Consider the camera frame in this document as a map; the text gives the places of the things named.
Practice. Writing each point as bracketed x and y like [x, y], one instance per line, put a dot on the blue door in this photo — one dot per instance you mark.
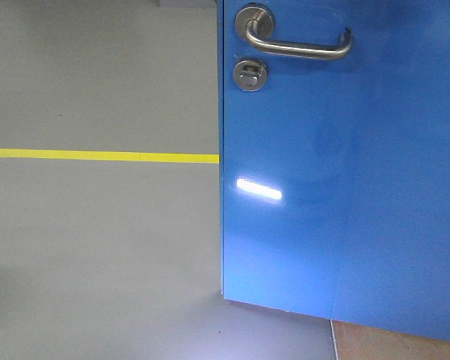
[335, 175]

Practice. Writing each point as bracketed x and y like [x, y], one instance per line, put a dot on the yellow floor tape line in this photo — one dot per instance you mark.
[173, 158]

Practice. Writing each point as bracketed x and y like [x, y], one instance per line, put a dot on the plywood base platform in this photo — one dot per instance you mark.
[361, 342]

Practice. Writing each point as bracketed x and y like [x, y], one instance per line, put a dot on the steel thumb turn lock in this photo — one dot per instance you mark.
[250, 75]

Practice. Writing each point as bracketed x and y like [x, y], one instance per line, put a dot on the steel door lever handle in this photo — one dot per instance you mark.
[261, 30]

